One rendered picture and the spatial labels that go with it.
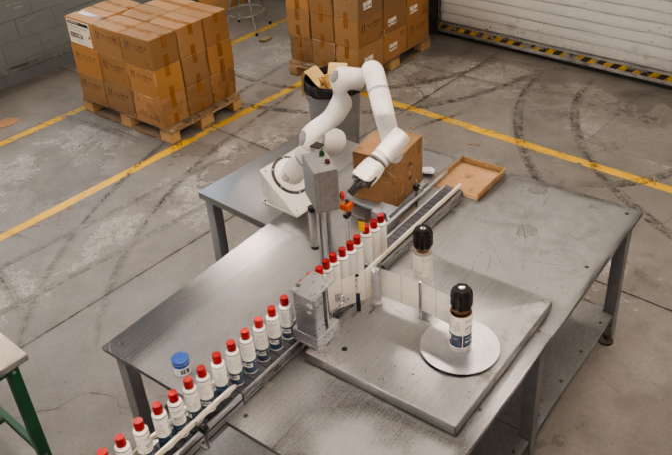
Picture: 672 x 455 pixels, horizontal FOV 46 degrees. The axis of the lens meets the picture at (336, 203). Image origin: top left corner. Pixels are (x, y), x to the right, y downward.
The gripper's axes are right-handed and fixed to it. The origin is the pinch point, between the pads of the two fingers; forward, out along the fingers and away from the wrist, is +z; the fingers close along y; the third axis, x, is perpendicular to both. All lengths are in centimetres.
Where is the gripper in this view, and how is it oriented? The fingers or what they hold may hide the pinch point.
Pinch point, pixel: (353, 190)
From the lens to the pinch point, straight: 320.8
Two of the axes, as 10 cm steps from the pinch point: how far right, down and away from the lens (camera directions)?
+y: 6.2, 4.0, -6.8
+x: 4.4, 5.3, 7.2
